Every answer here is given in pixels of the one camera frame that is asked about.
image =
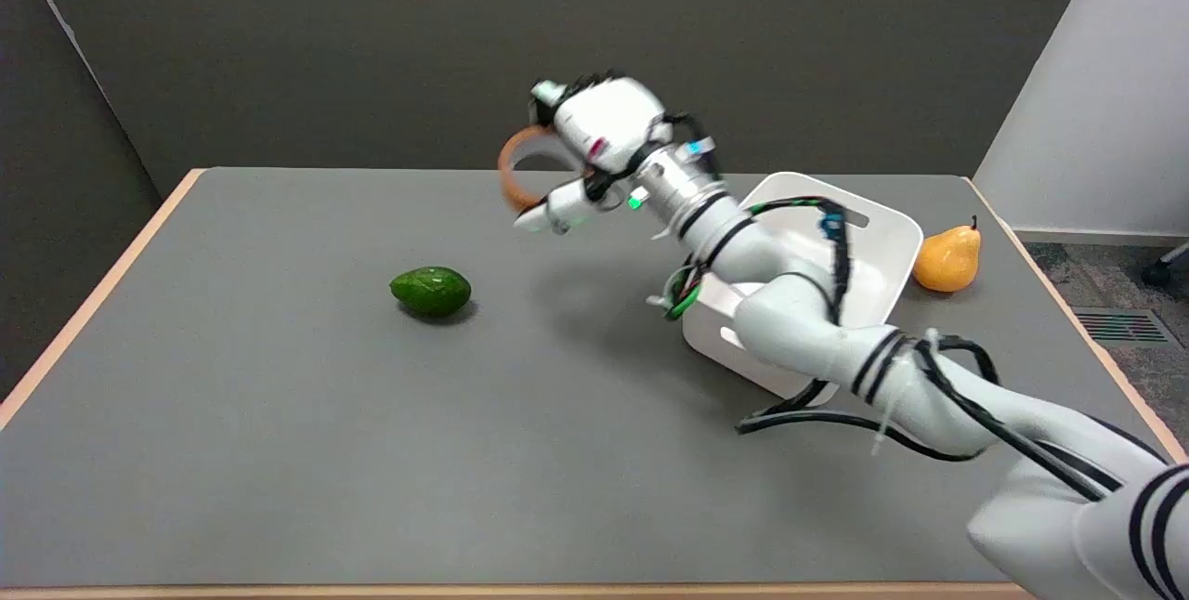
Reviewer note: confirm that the white plastic box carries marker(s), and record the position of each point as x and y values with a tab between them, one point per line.
882	247

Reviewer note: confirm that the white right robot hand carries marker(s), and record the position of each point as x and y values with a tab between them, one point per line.
608	117

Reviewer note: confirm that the yellow tape roll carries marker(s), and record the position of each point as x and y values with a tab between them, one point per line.
509	175

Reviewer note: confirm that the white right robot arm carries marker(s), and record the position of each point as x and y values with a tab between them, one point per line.
836	331

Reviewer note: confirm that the black chair caster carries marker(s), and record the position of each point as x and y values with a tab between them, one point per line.
1157	272

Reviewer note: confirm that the floor vent grille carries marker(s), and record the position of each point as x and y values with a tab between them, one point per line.
1119	327

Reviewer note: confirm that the yellow pear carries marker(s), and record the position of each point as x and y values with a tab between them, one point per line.
947	260

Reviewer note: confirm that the green avocado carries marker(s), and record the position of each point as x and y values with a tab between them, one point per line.
431	292

